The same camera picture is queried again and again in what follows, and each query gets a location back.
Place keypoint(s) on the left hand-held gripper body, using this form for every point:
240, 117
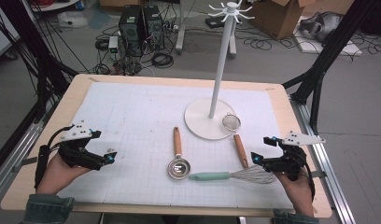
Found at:
75, 152

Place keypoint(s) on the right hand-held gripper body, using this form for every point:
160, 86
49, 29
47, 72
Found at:
291, 161

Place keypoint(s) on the white utensil rack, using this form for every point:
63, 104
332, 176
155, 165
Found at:
221, 62

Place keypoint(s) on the person's left hand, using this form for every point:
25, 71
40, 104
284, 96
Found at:
58, 179

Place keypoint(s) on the person's right hand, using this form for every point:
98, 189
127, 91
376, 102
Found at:
299, 196

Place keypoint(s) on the white grid mat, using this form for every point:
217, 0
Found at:
132, 109

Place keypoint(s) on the small white power box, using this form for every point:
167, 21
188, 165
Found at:
113, 43

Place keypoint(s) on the large black computer tower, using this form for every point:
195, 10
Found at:
131, 31

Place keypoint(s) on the white flat board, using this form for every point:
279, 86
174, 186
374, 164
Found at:
344, 48

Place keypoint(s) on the clear plastic bag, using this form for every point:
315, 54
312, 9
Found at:
72, 19

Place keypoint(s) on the slim black computer tower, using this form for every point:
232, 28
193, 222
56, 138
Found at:
154, 28

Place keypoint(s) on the open cardboard box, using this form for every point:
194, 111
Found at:
279, 18

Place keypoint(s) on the grey bag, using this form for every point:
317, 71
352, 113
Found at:
322, 25

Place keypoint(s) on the white stand legs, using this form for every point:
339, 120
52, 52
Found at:
180, 37

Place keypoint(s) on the white round table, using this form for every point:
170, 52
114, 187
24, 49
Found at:
54, 4

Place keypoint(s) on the grey metal bracket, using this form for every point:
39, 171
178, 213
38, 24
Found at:
30, 161
321, 174

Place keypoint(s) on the aluminium rail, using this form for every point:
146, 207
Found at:
17, 146
335, 193

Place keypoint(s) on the black metal frame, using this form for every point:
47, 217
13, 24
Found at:
39, 62
341, 34

